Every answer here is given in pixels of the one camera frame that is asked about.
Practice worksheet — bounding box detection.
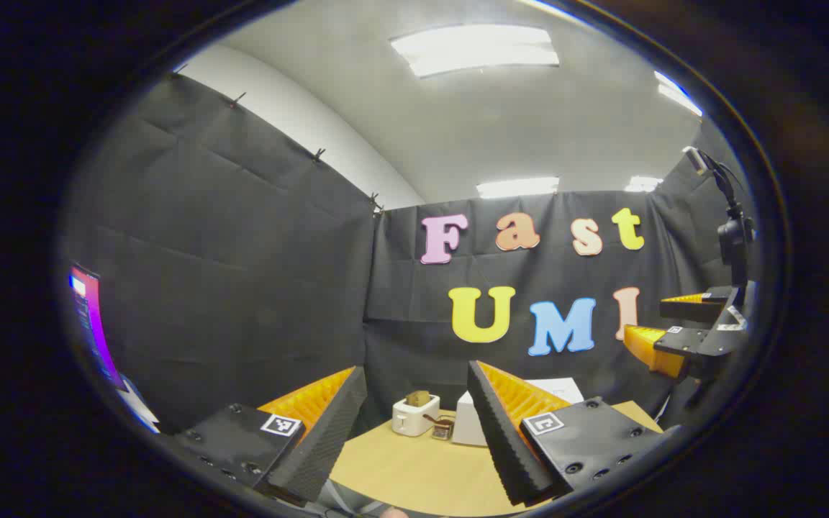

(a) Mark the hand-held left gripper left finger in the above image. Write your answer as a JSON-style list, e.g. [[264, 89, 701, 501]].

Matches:
[[170, 365, 368, 504]]

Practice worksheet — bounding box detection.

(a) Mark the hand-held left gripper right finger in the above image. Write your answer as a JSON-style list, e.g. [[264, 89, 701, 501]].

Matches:
[[466, 360, 681, 506]]

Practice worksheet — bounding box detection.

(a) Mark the white microwave oven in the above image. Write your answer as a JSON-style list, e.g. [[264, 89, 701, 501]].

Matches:
[[452, 378, 585, 447]]

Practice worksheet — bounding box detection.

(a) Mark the white toaster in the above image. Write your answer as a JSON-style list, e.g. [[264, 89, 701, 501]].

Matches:
[[392, 394, 441, 437]]

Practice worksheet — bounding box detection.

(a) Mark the black backdrop cloth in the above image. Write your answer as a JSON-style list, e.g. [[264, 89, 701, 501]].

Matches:
[[58, 68, 761, 432]]

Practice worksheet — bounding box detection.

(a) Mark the computer monitor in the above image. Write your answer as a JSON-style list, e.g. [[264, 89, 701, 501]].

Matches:
[[69, 265, 127, 393]]

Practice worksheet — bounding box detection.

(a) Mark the large ceiling light panel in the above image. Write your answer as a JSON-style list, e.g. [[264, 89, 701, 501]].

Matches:
[[391, 24, 561, 78]]

